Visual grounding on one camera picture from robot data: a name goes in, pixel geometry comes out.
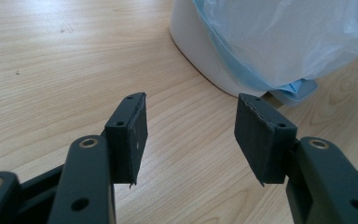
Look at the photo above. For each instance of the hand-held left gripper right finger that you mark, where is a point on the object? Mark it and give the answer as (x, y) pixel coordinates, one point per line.
(261, 140)

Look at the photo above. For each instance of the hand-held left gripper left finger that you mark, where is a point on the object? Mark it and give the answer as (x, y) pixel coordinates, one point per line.
(127, 140)

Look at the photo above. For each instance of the white trash bin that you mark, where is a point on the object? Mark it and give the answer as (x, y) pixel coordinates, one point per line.
(195, 46)

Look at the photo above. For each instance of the translucent blue bin liner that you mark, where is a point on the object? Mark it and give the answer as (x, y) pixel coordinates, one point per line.
(286, 40)

